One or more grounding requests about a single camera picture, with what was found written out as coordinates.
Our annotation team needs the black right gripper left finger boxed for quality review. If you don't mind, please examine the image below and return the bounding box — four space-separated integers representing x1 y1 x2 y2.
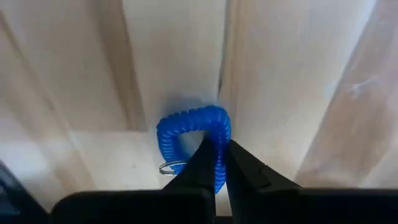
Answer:
50 136 218 224

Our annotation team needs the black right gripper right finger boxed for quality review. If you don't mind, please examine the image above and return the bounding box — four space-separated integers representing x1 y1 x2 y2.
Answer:
225 139 398 224

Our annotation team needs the blue coil wrist keychain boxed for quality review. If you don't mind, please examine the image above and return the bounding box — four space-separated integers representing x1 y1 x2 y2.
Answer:
155 104 233 194

